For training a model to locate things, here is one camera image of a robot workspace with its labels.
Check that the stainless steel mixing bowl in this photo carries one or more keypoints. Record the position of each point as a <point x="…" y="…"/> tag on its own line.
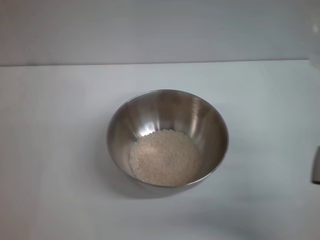
<point x="165" y="112"/>

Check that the white rice grains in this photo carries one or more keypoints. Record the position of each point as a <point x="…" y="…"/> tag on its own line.
<point x="165" y="157"/>

